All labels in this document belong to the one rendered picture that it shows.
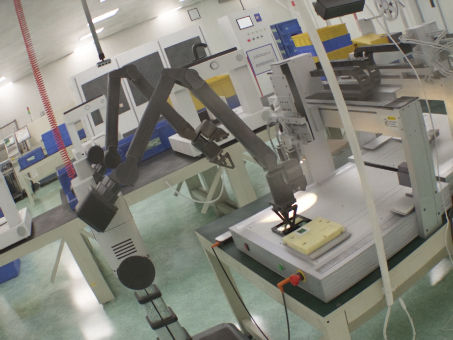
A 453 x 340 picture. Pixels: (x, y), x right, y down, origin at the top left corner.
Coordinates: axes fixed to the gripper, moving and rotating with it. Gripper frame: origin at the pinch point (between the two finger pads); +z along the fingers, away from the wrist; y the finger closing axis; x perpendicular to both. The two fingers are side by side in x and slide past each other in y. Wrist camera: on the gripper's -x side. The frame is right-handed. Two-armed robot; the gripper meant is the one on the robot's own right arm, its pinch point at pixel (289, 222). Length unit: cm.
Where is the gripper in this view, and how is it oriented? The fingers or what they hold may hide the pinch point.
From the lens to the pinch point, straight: 180.8
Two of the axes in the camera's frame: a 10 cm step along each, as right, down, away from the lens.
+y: -3.5, -1.1, 9.3
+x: -8.7, 4.1, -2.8
